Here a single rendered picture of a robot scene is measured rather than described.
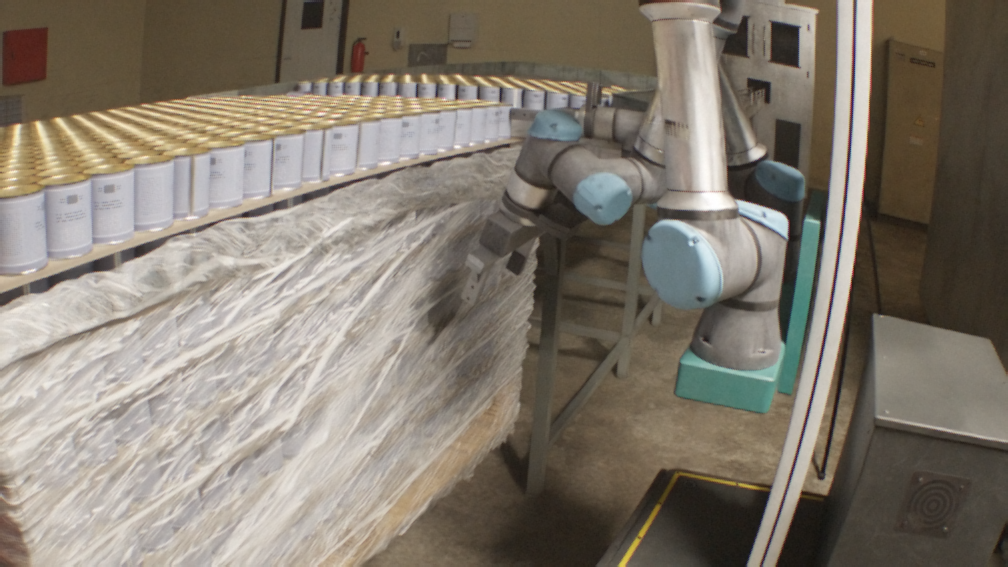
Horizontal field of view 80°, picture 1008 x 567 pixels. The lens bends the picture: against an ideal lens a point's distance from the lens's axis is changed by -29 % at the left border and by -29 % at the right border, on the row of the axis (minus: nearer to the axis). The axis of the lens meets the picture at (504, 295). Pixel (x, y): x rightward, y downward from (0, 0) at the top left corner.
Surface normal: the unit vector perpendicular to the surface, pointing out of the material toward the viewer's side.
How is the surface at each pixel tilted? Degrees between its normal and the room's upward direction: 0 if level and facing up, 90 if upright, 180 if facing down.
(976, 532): 90
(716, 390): 90
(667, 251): 97
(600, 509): 0
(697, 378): 90
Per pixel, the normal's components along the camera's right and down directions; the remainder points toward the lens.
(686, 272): -0.75, 0.29
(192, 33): -0.38, 0.28
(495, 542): 0.06, -0.94
